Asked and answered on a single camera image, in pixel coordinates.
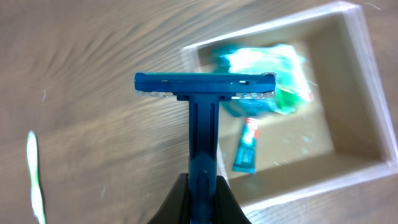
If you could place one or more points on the teal mouthwash bottle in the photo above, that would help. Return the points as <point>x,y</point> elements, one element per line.
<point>249,61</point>

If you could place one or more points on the white cardboard box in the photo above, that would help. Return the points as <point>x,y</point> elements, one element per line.
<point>341,136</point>

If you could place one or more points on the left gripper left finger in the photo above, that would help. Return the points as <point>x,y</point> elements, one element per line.
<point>176,207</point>

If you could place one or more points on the green toothbrush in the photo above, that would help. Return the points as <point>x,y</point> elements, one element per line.
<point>36,197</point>

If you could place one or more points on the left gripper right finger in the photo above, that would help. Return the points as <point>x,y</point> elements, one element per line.
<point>226,209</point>

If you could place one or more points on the green white packet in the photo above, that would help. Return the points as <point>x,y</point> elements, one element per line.
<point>292,90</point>

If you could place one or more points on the red teal toothpaste tube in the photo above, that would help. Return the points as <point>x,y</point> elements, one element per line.
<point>245,158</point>

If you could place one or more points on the blue toothbrush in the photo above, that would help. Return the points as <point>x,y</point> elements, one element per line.
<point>204,92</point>

